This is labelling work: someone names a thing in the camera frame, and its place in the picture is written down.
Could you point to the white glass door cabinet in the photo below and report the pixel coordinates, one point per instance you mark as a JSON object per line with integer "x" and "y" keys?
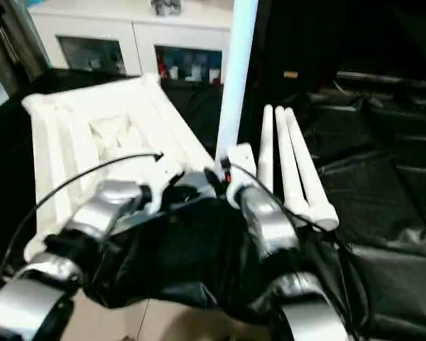
{"x": 131, "y": 28}

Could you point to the metal framed glass door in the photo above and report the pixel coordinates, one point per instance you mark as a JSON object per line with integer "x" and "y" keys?
{"x": 3, "y": 53}

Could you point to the white plastic table leg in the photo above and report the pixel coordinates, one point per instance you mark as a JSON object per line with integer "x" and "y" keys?
{"x": 289, "y": 160}
{"x": 266, "y": 149}
{"x": 310, "y": 174}
{"x": 234, "y": 89}

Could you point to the black mat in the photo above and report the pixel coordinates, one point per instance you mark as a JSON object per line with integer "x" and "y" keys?
{"x": 199, "y": 248}

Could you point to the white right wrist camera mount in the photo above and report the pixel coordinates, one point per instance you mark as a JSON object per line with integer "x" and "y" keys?
{"x": 243, "y": 160}

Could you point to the long dark rod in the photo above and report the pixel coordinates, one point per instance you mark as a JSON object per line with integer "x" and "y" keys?
{"x": 376, "y": 77}

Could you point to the white plastic table top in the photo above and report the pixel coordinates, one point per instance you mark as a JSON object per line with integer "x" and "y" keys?
{"x": 74, "y": 117}

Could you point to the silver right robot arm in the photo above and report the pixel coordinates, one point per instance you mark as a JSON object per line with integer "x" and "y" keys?
{"x": 273, "y": 223}

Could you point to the blue white patterned jar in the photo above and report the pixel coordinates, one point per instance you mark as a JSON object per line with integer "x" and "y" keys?
{"x": 167, "y": 7}

